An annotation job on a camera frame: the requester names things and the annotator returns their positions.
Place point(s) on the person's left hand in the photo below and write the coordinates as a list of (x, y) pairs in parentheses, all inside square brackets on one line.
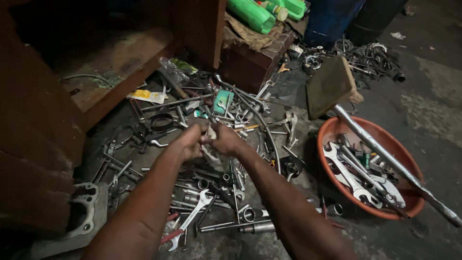
[(186, 144)]

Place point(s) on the person's right hand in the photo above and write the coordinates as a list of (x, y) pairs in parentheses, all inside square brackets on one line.
[(227, 142)]

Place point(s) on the person's left fingers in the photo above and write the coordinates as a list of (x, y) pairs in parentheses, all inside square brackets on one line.
[(200, 142)]

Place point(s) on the person's right fingers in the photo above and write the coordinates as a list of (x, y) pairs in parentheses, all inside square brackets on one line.
[(213, 139)]

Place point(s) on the heap of steel hand tools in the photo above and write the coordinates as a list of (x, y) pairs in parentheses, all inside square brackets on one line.
[(249, 144)]

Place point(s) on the curved steel tube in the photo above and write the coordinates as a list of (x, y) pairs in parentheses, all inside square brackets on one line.
[(265, 126)]

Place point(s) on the yellow and white packet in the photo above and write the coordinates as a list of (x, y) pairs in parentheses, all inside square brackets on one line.
[(146, 95)]

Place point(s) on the silver open-end spanner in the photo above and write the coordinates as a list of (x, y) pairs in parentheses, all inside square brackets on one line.
[(191, 216)]

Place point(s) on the clear plastic bag with green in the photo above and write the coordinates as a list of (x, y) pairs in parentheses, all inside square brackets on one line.
[(173, 70)]

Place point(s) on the steel locking pliers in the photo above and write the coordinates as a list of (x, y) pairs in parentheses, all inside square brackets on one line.
[(291, 124)]

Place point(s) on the dark brown wooden box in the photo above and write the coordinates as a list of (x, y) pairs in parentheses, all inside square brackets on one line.
[(249, 66)]

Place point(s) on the steel cylinder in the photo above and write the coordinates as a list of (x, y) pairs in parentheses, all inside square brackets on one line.
[(260, 227)]

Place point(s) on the brown torn sack cloth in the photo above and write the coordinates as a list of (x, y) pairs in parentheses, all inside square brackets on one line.
[(249, 36)]

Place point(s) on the grey metal engine plate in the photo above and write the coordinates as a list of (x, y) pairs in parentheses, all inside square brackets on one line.
[(92, 202)]

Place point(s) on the square wooden board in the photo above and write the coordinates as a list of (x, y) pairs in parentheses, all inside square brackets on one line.
[(330, 86)]

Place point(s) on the large green plastic bottle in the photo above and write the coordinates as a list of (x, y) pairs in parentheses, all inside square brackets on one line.
[(251, 14)]

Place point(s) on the small steel socket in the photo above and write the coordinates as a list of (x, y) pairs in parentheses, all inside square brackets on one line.
[(335, 209)]

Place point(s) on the small bottle with cream cap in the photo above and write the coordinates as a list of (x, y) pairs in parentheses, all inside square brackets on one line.
[(274, 10)]

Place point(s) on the pile of large spanners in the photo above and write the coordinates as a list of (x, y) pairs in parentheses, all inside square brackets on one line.
[(355, 184)]

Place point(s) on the brown wooden cabinet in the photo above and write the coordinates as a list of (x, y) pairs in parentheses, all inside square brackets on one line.
[(43, 90)]

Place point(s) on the blue barrel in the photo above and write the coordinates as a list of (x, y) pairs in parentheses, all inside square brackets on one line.
[(330, 20)]

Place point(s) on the long steel bar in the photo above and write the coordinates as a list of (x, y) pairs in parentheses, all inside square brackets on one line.
[(393, 162)]

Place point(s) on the orange plastic basin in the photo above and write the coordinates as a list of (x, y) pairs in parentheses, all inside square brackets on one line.
[(400, 151)]

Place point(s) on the black barrel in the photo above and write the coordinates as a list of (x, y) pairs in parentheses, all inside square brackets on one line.
[(375, 18)]

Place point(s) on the white paper scrap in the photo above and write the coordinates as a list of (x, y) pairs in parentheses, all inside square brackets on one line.
[(397, 35)]

